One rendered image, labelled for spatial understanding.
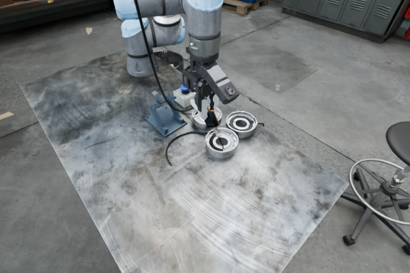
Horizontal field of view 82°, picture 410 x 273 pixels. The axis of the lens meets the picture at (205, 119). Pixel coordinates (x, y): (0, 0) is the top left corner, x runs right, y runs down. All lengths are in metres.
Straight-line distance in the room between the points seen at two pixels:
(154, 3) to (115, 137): 0.47
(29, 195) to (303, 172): 1.68
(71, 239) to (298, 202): 1.30
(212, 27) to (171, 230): 0.49
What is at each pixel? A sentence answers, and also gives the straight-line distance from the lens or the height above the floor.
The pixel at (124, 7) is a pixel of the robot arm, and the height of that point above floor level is 1.23.
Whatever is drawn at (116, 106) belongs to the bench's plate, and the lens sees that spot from 1.00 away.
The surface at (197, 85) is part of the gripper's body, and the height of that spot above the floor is 1.06.
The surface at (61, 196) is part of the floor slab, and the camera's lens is 1.85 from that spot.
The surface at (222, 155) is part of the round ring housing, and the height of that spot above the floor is 0.82.
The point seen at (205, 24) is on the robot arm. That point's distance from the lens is 0.54.
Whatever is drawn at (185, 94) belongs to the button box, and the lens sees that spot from 0.93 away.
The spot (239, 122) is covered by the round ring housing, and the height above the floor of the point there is 0.81.
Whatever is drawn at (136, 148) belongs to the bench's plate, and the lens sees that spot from 0.82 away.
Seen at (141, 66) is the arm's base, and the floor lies 0.85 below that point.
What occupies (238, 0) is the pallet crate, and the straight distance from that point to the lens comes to 4.49.
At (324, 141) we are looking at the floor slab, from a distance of 2.10.
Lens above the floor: 1.40
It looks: 43 degrees down
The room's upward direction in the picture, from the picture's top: straight up
